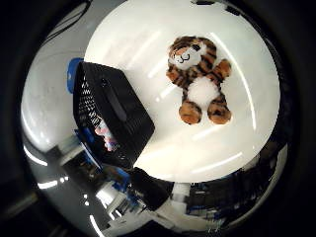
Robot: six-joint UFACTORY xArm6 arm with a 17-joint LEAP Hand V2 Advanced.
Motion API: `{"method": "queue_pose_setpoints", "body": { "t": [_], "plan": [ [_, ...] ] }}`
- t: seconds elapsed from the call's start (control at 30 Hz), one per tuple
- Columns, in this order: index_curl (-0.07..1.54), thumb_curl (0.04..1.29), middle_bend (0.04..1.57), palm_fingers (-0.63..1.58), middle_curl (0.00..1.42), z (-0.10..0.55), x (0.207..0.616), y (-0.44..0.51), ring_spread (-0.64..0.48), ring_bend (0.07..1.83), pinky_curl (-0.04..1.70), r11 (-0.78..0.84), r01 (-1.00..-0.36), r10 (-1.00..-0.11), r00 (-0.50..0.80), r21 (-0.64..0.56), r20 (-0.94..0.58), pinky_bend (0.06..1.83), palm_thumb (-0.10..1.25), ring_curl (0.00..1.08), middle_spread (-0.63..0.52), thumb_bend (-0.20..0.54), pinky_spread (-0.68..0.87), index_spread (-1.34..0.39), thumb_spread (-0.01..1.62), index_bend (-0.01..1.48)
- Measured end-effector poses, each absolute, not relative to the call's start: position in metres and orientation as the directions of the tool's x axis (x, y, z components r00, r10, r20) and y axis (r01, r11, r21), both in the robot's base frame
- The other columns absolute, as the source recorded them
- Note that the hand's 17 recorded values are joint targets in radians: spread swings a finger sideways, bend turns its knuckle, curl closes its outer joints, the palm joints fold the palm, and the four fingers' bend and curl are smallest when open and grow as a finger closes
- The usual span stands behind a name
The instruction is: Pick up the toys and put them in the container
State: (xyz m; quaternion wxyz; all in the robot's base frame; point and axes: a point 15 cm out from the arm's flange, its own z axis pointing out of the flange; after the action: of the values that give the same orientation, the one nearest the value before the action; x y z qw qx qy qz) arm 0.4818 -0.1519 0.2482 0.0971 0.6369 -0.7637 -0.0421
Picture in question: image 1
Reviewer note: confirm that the black plastic basket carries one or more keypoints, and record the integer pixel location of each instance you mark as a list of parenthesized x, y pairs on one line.
[(112, 112)]

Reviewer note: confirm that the tiger plush toy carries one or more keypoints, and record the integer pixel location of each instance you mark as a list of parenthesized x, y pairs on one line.
[(199, 79)]

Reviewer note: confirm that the pink unicorn plush toy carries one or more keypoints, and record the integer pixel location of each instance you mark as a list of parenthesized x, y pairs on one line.
[(106, 135)]

